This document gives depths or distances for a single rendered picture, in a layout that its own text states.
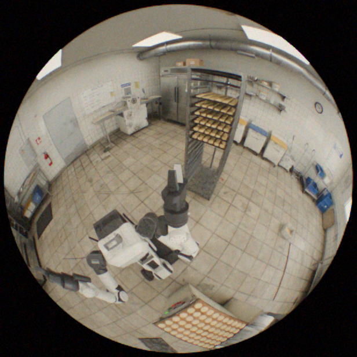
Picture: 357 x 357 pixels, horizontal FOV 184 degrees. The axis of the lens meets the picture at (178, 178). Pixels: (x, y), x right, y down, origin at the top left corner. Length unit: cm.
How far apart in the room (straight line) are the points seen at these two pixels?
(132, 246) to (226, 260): 144
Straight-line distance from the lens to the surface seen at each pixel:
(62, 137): 416
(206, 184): 199
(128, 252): 65
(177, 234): 43
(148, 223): 61
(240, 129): 330
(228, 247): 185
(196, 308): 90
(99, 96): 417
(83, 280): 65
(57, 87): 413
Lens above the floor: 170
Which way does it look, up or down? 51 degrees down
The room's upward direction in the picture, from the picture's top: straight up
